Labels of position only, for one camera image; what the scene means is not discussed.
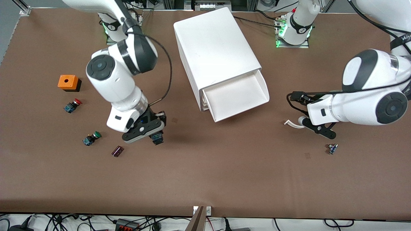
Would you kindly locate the small blue grey component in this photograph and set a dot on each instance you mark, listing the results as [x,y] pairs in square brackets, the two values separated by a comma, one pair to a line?
[332,149]

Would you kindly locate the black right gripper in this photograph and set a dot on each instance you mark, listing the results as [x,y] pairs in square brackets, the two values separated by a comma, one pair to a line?
[148,116]

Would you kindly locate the white metal bracket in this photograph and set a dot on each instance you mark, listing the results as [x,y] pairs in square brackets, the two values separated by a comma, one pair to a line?
[208,210]

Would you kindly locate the dark purple small block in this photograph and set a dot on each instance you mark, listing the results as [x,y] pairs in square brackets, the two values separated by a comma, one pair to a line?
[117,151]

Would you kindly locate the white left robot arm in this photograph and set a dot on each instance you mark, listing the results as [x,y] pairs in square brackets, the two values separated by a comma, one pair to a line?
[369,96]

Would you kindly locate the white background device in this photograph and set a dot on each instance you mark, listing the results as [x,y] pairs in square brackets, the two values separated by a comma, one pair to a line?
[208,5]

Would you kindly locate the green push button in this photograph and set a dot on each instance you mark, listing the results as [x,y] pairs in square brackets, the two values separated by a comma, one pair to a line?
[91,138]

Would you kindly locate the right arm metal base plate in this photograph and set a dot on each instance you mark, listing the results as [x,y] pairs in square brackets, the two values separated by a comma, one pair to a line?
[109,41]

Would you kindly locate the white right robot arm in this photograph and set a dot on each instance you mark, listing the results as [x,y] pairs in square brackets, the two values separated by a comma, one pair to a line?
[112,80]

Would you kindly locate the black power adapter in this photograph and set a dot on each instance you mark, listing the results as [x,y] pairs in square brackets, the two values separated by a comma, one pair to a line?
[19,228]

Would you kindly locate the aluminium frame profile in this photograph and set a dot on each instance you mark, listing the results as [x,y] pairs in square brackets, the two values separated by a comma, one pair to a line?
[24,9]

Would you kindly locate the black orange power strip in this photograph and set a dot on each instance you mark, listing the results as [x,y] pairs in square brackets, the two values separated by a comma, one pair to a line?
[126,225]

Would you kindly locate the orange button box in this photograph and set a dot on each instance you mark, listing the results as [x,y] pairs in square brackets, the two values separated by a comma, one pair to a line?
[67,81]

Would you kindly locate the yellow push button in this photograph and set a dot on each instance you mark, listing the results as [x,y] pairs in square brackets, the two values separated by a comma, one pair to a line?
[156,139]

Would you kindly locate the white curved plastic strip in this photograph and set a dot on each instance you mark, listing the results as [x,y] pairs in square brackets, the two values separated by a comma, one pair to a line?
[293,125]

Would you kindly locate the brown table cover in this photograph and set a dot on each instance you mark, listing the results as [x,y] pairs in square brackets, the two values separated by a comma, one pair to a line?
[205,166]

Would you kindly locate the red push button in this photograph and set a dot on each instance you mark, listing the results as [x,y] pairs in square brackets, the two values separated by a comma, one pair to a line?
[72,106]

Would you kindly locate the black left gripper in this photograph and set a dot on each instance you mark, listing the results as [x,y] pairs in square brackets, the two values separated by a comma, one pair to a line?
[304,99]

